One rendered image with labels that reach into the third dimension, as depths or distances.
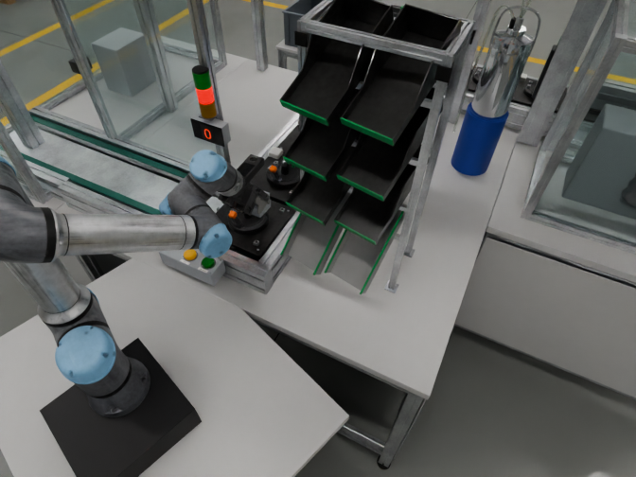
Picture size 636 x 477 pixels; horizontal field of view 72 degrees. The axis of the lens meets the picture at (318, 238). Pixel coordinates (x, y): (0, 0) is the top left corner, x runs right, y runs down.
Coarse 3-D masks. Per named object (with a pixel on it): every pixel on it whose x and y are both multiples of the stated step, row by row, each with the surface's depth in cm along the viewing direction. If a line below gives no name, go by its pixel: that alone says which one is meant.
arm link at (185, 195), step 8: (184, 184) 102; (192, 184) 101; (168, 192) 104; (176, 192) 102; (184, 192) 101; (192, 192) 101; (200, 192) 102; (168, 200) 102; (176, 200) 101; (184, 200) 100; (192, 200) 100; (200, 200) 101; (160, 208) 102; (168, 208) 101; (176, 208) 100; (184, 208) 99
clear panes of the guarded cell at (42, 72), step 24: (0, 0) 177; (24, 0) 185; (48, 0) 194; (0, 24) 180; (24, 24) 188; (48, 24) 198; (0, 48) 183; (24, 48) 192; (48, 48) 202; (216, 48) 237; (24, 72) 195; (48, 72) 206; (72, 72) 216; (24, 96) 199; (48, 96) 210
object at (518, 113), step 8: (480, 64) 227; (568, 88) 213; (472, 96) 207; (464, 104) 211; (512, 104) 203; (520, 104) 203; (464, 112) 213; (512, 112) 203; (520, 112) 201; (528, 112) 199; (512, 120) 205; (520, 120) 204; (552, 120) 197; (520, 128) 206
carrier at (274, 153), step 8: (272, 152) 172; (280, 152) 172; (264, 160) 172; (272, 160) 172; (280, 160) 172; (264, 168) 168; (280, 168) 165; (288, 168) 162; (296, 168) 165; (256, 176) 165; (264, 176) 165; (272, 176) 162; (280, 176) 162; (288, 176) 162; (296, 176) 163; (256, 184) 162; (264, 184) 162; (272, 184) 161; (280, 184) 160; (288, 184) 160; (296, 184) 161; (272, 192) 159; (280, 192) 160; (288, 192) 160; (272, 200) 159; (280, 200) 157
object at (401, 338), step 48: (240, 96) 222; (240, 144) 196; (432, 144) 198; (432, 192) 177; (480, 192) 177; (432, 240) 160; (480, 240) 160; (240, 288) 145; (288, 288) 145; (336, 288) 145; (432, 288) 146; (336, 336) 134; (384, 336) 134; (432, 336) 134; (432, 384) 124
